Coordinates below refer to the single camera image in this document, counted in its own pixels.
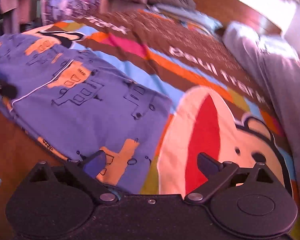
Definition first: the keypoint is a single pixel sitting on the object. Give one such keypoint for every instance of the hanging pink coat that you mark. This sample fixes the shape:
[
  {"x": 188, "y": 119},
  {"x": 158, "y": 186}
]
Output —
[{"x": 15, "y": 13}]

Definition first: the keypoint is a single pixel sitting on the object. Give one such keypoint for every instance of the colourful paul frank bedsheet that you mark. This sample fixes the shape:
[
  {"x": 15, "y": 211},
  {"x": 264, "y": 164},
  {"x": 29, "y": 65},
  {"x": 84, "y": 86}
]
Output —
[{"x": 216, "y": 108}]

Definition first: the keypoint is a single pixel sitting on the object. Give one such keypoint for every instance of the grey quilt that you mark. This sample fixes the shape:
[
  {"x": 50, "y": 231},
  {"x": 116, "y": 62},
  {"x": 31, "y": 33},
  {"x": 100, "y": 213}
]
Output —
[{"x": 277, "y": 75}]

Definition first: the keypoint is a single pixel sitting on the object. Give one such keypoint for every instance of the wooden headboard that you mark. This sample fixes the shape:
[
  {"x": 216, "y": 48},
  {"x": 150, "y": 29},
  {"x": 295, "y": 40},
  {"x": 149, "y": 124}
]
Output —
[{"x": 227, "y": 11}]

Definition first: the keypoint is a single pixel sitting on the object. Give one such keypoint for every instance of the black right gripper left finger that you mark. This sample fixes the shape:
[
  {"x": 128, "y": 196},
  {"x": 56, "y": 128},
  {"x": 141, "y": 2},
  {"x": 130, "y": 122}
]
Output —
[{"x": 85, "y": 173}]

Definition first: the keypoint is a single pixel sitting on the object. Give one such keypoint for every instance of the blue printed pajama pants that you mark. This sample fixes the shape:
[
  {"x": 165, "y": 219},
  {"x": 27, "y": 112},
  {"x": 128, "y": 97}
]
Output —
[{"x": 75, "y": 103}]

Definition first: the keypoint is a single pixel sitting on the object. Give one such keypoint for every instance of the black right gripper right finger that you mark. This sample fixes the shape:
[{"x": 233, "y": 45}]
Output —
[{"x": 218, "y": 177}]

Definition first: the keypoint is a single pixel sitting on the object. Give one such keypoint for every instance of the blue pillow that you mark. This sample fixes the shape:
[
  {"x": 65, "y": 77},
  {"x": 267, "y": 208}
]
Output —
[{"x": 190, "y": 15}]

